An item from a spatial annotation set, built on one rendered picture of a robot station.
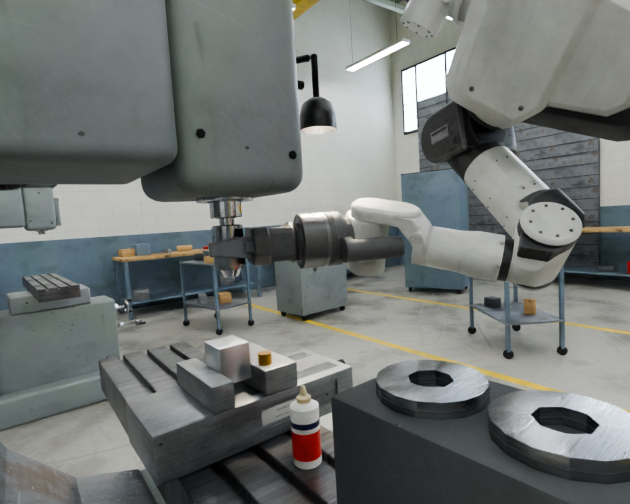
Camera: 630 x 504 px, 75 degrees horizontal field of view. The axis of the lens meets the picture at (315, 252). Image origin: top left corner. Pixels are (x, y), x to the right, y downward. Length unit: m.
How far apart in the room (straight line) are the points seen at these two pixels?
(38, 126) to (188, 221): 7.05
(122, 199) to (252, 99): 6.71
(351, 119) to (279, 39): 9.17
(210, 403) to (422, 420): 0.38
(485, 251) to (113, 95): 0.51
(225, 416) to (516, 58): 0.64
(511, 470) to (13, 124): 0.47
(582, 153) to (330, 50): 5.34
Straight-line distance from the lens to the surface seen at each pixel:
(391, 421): 0.33
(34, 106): 0.48
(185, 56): 0.55
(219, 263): 0.62
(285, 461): 0.65
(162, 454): 0.63
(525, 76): 0.68
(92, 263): 7.14
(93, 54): 0.50
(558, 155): 8.39
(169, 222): 7.40
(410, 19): 0.77
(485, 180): 0.75
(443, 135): 0.81
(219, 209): 0.62
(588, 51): 0.66
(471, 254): 0.64
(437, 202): 6.58
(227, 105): 0.55
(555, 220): 0.66
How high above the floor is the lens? 1.27
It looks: 5 degrees down
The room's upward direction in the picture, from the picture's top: 3 degrees counter-clockwise
